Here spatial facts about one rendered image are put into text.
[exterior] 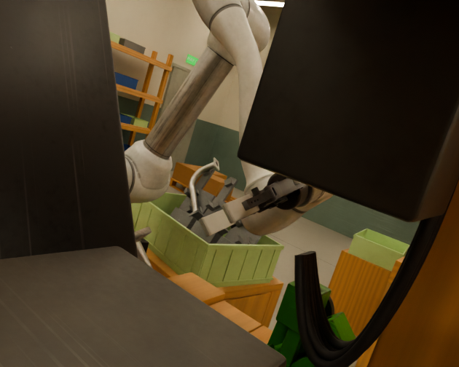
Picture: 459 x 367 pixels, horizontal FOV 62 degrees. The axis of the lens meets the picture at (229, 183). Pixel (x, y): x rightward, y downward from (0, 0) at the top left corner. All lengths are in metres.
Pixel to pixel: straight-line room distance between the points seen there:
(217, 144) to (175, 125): 8.07
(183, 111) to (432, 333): 0.98
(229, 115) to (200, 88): 8.03
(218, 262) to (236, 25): 0.80
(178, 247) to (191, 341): 1.22
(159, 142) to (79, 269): 0.99
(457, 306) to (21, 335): 0.36
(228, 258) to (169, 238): 0.25
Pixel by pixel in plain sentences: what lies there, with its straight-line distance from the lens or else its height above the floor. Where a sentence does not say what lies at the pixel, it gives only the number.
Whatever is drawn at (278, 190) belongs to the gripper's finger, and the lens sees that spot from 0.62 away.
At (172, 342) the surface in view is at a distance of 0.25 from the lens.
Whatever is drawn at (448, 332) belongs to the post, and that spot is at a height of 1.25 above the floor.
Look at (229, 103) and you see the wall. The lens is 9.32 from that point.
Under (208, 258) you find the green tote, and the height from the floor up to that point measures 0.91.
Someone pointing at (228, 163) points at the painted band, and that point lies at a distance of 9.04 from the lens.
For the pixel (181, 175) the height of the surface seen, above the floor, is 0.27.
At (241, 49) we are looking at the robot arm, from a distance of 0.99.
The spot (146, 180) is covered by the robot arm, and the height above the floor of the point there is 1.12.
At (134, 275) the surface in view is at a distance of 0.31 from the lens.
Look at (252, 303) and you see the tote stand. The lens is 1.62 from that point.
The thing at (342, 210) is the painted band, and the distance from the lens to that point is 7.72.
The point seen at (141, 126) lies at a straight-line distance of 7.04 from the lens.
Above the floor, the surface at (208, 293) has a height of 0.90.
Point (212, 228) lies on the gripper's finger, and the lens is 0.61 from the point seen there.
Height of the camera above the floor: 1.37
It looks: 9 degrees down
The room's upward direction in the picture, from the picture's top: 17 degrees clockwise
